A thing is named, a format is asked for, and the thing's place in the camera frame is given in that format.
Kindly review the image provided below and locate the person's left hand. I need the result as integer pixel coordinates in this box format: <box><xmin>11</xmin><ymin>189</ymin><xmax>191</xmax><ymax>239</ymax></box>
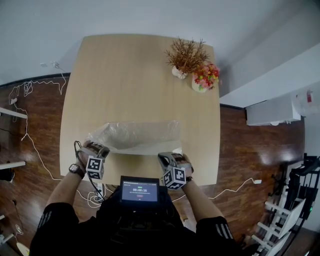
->
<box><xmin>83</xmin><ymin>141</ymin><xmax>104</xmax><ymax>156</ymax></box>

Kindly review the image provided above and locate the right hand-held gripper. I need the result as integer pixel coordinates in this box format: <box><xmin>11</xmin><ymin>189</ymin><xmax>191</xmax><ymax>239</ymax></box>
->
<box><xmin>157</xmin><ymin>151</ymin><xmax>194</xmax><ymax>191</ymax></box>

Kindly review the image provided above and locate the translucent plastic garbage bag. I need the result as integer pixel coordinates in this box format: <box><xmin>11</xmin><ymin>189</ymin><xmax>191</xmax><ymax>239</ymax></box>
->
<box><xmin>84</xmin><ymin>119</ymin><xmax>184</xmax><ymax>156</ymax></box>

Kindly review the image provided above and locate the person's left forearm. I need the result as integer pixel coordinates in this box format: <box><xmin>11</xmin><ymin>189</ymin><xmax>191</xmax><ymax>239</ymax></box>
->
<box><xmin>45</xmin><ymin>163</ymin><xmax>88</xmax><ymax>209</ymax></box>

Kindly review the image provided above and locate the black chest-mounted screen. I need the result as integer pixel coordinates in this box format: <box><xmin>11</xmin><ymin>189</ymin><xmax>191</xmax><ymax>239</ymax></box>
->
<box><xmin>119</xmin><ymin>175</ymin><xmax>161</xmax><ymax>204</ymax></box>

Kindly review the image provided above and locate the colourful flowers white vase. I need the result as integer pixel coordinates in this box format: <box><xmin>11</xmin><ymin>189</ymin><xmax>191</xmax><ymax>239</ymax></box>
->
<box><xmin>190</xmin><ymin>63</ymin><xmax>221</xmax><ymax>94</ymax></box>

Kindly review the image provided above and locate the black metal stand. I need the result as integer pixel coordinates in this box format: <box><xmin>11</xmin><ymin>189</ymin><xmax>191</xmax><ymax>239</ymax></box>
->
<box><xmin>268</xmin><ymin>154</ymin><xmax>320</xmax><ymax>227</ymax></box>

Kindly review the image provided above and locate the plastic bag red label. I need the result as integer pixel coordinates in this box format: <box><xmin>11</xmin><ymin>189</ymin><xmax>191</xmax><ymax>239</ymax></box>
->
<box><xmin>294</xmin><ymin>87</ymin><xmax>320</xmax><ymax>117</ymax></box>

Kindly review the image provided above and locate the person's black striped clothing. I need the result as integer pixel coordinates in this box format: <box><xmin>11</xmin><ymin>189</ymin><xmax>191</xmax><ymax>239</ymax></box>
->
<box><xmin>28</xmin><ymin>184</ymin><xmax>242</xmax><ymax>256</ymax></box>

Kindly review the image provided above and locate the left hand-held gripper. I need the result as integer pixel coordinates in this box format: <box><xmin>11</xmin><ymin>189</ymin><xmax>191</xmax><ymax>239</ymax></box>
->
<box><xmin>75</xmin><ymin>141</ymin><xmax>111</xmax><ymax>181</ymax></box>

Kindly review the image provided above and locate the dried brown plant white vase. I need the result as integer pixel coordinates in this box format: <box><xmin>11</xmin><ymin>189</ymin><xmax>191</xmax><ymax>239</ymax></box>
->
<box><xmin>163</xmin><ymin>36</ymin><xmax>211</xmax><ymax>80</ymax></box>

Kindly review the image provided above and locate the white slatted rack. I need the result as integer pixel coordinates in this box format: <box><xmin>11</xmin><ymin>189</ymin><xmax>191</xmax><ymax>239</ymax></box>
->
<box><xmin>250</xmin><ymin>196</ymin><xmax>308</xmax><ymax>256</ymax></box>

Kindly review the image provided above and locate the white cabinet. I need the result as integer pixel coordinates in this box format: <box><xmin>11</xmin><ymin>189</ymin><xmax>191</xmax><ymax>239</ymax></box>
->
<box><xmin>244</xmin><ymin>94</ymin><xmax>302</xmax><ymax>127</ymax></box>

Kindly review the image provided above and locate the white cable with adapter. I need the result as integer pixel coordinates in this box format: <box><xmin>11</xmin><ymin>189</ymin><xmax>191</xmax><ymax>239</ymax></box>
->
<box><xmin>172</xmin><ymin>177</ymin><xmax>263</xmax><ymax>201</ymax></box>

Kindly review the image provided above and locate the white shelf board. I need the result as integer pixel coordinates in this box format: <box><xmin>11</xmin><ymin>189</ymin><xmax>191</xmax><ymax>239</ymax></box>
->
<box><xmin>0</xmin><ymin>160</ymin><xmax>27</xmax><ymax>171</ymax></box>
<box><xmin>0</xmin><ymin>106</ymin><xmax>29</xmax><ymax>120</ymax></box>

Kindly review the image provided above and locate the person's right forearm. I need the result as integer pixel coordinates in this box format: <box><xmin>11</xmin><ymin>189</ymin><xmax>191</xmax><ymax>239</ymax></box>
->
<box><xmin>179</xmin><ymin>176</ymin><xmax>225</xmax><ymax>222</ymax></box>

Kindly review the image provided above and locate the black smartwatch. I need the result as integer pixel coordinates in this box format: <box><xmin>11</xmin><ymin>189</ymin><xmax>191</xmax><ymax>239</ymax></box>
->
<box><xmin>68</xmin><ymin>163</ymin><xmax>86</xmax><ymax>180</ymax></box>

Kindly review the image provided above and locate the person's right hand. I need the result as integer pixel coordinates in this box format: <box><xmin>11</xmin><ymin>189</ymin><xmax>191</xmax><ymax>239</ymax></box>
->
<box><xmin>171</xmin><ymin>153</ymin><xmax>194</xmax><ymax>174</ymax></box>

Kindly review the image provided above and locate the long white floor cable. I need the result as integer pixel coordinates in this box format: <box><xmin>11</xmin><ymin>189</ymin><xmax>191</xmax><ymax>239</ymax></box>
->
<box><xmin>8</xmin><ymin>71</ymin><xmax>70</xmax><ymax>181</ymax></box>

